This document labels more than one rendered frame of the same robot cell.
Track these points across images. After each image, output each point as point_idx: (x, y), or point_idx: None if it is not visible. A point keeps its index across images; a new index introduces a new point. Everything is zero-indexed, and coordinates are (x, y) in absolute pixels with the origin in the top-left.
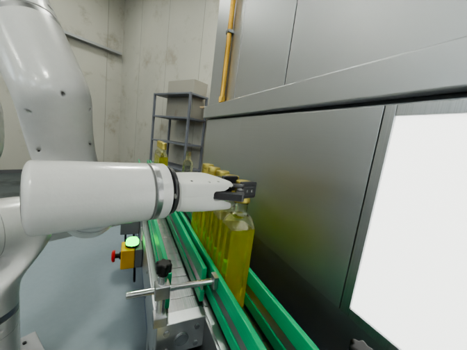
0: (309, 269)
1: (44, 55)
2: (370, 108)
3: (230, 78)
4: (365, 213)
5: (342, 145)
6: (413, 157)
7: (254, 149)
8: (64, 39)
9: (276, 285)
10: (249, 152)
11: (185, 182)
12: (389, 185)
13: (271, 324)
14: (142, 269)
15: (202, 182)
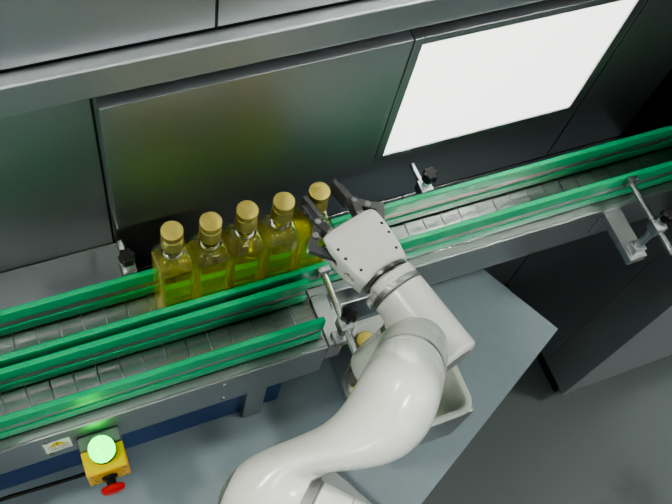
0: (336, 164)
1: (441, 334)
2: (401, 44)
3: None
4: (397, 104)
5: (371, 75)
6: (433, 61)
7: (180, 132)
8: (412, 327)
9: (261, 203)
10: (162, 141)
11: (401, 252)
12: (415, 81)
13: None
14: (140, 426)
15: (393, 237)
